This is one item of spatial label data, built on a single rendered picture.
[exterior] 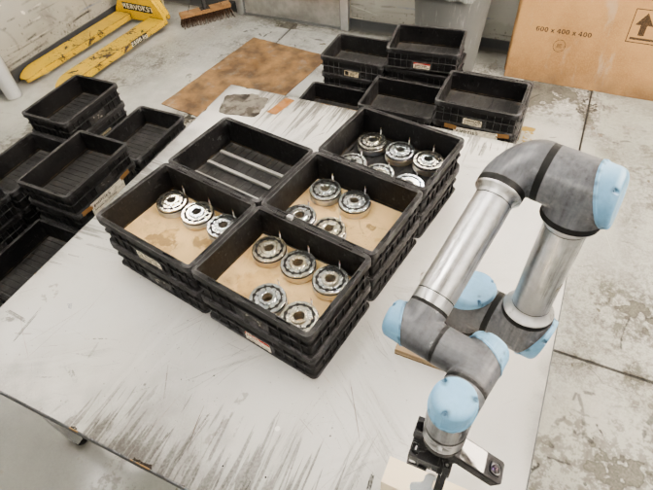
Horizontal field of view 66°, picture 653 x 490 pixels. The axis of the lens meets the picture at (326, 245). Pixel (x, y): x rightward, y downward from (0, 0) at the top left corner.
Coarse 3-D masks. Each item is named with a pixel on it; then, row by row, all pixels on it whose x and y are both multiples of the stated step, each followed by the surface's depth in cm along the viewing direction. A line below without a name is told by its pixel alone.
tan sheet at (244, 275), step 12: (288, 252) 152; (240, 264) 150; (252, 264) 149; (324, 264) 148; (228, 276) 147; (240, 276) 147; (252, 276) 146; (264, 276) 146; (276, 276) 146; (240, 288) 144; (252, 288) 144; (288, 288) 143; (300, 288) 143; (312, 288) 142; (288, 300) 140; (300, 300) 140; (312, 300) 140; (324, 300) 139
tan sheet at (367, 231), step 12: (312, 204) 165; (336, 204) 164; (372, 204) 163; (324, 216) 161; (336, 216) 161; (372, 216) 160; (384, 216) 160; (396, 216) 159; (348, 228) 157; (360, 228) 157; (372, 228) 156; (384, 228) 156; (348, 240) 154; (360, 240) 153; (372, 240) 153
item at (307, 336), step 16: (256, 208) 151; (240, 224) 147; (224, 240) 143; (336, 240) 140; (208, 256) 139; (368, 256) 136; (192, 272) 136; (224, 288) 132; (352, 288) 131; (240, 304) 131; (256, 304) 128; (336, 304) 126; (272, 320) 125; (320, 320) 123; (304, 336) 121
